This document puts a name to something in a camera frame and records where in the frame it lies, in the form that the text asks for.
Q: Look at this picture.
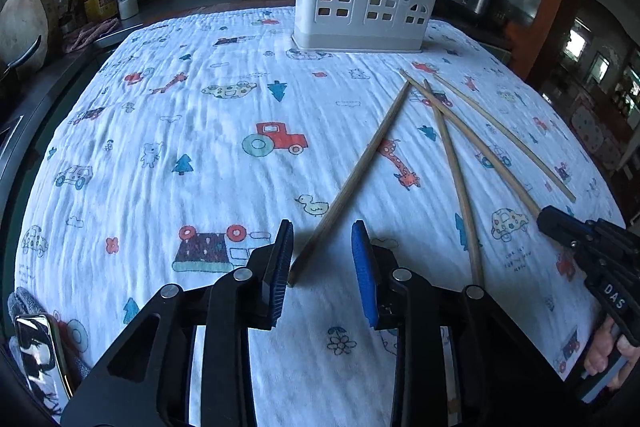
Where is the patterned chair cushion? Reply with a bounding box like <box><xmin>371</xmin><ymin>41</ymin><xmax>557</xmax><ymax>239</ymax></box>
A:
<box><xmin>570</xmin><ymin>104</ymin><xmax>627</xmax><ymax>174</ymax></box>

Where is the person's right hand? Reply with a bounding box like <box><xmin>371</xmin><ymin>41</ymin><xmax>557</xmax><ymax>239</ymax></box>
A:
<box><xmin>584</xmin><ymin>316</ymin><xmax>640</xmax><ymax>390</ymax></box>

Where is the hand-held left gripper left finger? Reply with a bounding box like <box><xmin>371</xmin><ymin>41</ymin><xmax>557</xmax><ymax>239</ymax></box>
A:
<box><xmin>60</xmin><ymin>219</ymin><xmax>296</xmax><ymax>427</ymax></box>

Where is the wooden chopstick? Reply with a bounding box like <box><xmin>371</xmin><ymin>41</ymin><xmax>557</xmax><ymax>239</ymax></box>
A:
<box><xmin>289</xmin><ymin>82</ymin><xmax>412</xmax><ymax>284</ymax></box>
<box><xmin>399</xmin><ymin>68</ymin><xmax>545</xmax><ymax>217</ymax></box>
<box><xmin>433</xmin><ymin>74</ymin><xmax>577</xmax><ymax>202</ymax></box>
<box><xmin>423</xmin><ymin>80</ymin><xmax>485</xmax><ymax>289</ymax></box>

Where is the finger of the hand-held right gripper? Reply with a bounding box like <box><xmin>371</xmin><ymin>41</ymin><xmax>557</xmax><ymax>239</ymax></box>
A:
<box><xmin>537</xmin><ymin>205</ymin><xmax>598</xmax><ymax>258</ymax></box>

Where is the phone with patterned case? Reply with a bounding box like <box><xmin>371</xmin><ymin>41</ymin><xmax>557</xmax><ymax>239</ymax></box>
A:
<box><xmin>13</xmin><ymin>314</ymin><xmax>74</xmax><ymax>409</ymax></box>

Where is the pink rag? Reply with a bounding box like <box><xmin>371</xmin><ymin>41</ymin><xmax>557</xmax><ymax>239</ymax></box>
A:
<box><xmin>62</xmin><ymin>19</ymin><xmax>121</xmax><ymax>54</ymax></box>

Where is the round wooden cutting board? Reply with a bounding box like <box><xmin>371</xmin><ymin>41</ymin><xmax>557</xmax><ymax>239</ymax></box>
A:
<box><xmin>0</xmin><ymin>0</ymin><xmax>57</xmax><ymax>76</ymax></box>

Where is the cartoon printed white cloth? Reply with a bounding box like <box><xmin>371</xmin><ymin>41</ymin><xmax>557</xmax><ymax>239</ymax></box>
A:
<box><xmin>15</xmin><ymin>4</ymin><xmax>628</xmax><ymax>427</ymax></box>

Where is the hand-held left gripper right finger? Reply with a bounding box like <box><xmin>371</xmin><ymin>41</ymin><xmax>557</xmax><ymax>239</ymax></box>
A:
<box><xmin>351</xmin><ymin>220</ymin><xmax>571</xmax><ymax>427</ymax></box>

